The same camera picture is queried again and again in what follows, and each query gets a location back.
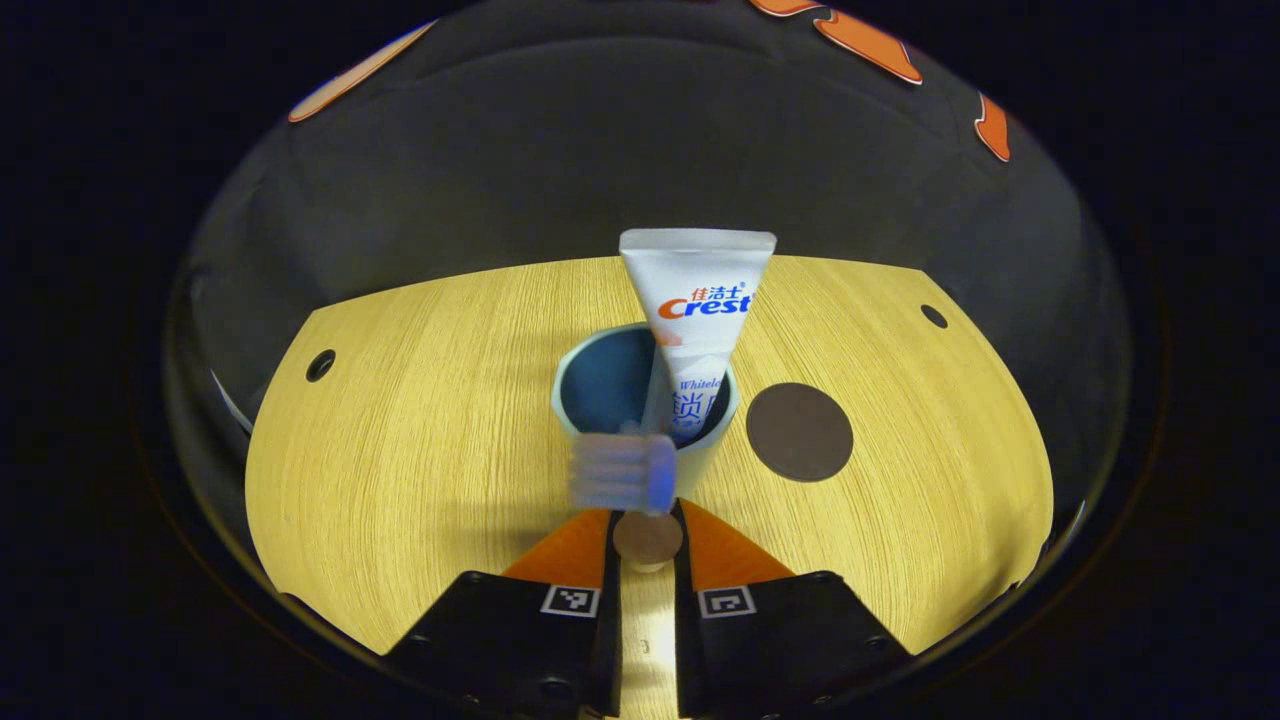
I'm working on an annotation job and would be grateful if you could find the white toothbrush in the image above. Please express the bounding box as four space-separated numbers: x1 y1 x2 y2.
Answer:
568 345 681 516

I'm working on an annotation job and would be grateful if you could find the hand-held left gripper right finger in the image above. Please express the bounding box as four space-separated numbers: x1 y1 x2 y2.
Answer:
671 500 913 719

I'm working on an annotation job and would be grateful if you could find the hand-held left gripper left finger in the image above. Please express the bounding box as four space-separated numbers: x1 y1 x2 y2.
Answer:
385 508 624 719

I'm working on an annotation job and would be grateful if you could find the round dark brown coaster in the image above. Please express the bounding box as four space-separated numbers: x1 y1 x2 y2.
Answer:
746 382 855 484

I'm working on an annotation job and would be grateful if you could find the black backdrop cloth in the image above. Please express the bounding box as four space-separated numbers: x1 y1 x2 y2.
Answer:
185 0 1131 501

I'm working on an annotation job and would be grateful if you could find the wooden desktop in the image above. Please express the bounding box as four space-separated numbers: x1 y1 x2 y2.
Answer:
245 255 1054 720

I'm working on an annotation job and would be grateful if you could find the pale blue cup wooden handle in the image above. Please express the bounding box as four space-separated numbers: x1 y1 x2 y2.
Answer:
550 322 741 573

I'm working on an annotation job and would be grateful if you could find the white toothpaste tube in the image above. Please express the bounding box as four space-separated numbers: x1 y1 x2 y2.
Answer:
618 228 778 446

